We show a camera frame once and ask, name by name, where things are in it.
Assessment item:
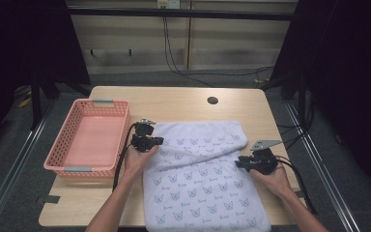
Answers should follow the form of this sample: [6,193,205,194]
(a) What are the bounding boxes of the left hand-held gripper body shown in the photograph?
[129,118,157,153]

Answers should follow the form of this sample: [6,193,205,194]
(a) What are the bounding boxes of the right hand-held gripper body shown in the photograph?
[250,139,283,176]

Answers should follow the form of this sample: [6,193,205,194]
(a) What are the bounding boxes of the white printed towel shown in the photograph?
[142,120,272,232]

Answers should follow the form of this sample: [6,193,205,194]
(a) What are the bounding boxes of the pink plastic basket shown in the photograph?
[43,98,131,179]

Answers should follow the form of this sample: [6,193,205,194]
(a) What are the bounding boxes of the person's right hand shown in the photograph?
[249,161,295,200]

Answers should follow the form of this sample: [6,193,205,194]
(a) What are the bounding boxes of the person's left hand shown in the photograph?
[122,144,160,180]

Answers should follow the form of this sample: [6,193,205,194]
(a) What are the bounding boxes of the black metal stand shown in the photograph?
[28,73,61,131]

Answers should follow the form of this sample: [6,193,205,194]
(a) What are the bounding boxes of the dark curtain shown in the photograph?
[0,0,92,156]
[269,0,371,202]

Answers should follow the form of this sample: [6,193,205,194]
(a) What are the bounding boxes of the small yellow item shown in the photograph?
[17,96,33,109]

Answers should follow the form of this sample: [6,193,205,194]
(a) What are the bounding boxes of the black horizontal metal bar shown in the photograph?
[66,7,299,22]

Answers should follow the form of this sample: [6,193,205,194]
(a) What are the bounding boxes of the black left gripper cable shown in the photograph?
[111,121,141,193]

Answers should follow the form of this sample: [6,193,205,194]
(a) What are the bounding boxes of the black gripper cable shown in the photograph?
[111,121,141,193]
[275,155,319,217]

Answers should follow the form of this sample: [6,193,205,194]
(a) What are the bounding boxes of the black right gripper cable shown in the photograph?
[275,155,319,217]

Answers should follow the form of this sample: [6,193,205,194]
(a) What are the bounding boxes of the black floor cables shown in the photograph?
[275,93,316,151]

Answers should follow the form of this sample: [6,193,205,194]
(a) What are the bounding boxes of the metal floor rail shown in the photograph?
[283,100,362,232]
[0,96,58,232]

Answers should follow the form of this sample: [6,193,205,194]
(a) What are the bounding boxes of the black hanging wall cable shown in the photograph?
[162,15,275,88]

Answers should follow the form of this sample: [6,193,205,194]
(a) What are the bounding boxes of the white wall socket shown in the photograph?
[157,0,182,10]

